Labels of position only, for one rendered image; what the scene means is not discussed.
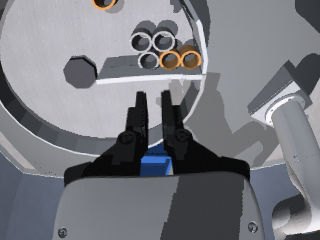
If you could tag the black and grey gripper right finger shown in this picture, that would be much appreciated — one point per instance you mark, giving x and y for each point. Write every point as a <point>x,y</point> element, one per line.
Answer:
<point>191,156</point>

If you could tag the bronze bushing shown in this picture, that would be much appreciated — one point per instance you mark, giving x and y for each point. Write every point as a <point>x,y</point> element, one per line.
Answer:
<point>101,6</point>
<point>170,65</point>
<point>191,64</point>

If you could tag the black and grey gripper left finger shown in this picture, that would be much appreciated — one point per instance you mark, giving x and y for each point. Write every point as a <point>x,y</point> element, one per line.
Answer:
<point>131,146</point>

